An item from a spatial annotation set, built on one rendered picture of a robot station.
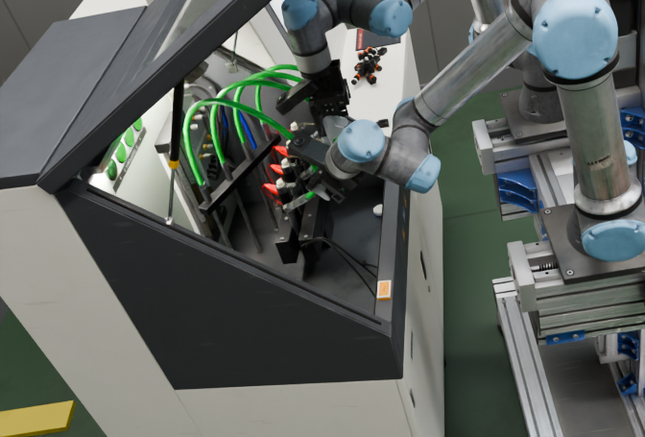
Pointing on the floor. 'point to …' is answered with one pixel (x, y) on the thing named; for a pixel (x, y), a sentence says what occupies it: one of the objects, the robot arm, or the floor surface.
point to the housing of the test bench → (33, 155)
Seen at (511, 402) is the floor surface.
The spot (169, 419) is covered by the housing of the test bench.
